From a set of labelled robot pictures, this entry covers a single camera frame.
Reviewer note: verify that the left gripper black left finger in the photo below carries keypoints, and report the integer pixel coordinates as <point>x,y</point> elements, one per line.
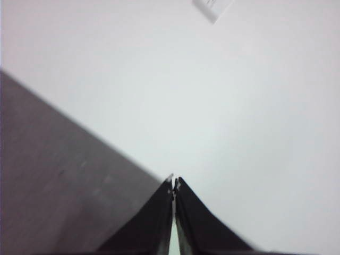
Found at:
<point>143,228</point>

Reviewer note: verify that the white wall outlet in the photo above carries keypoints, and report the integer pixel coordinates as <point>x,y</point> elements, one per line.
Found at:
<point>212,10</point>

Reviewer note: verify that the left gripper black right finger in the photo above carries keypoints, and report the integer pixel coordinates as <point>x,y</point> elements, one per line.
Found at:
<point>207,228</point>

